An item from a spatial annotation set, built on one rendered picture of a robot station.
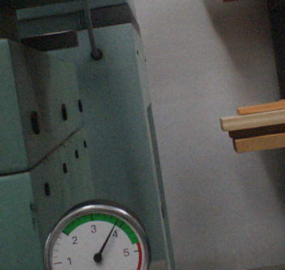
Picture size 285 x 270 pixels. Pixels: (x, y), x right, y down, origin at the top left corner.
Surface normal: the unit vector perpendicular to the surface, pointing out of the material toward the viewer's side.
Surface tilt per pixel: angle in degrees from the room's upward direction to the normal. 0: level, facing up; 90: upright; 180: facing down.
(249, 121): 90
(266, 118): 89
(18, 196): 90
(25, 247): 90
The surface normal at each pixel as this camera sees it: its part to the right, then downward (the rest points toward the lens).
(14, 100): 0.39, -0.01
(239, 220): -0.03, 0.06
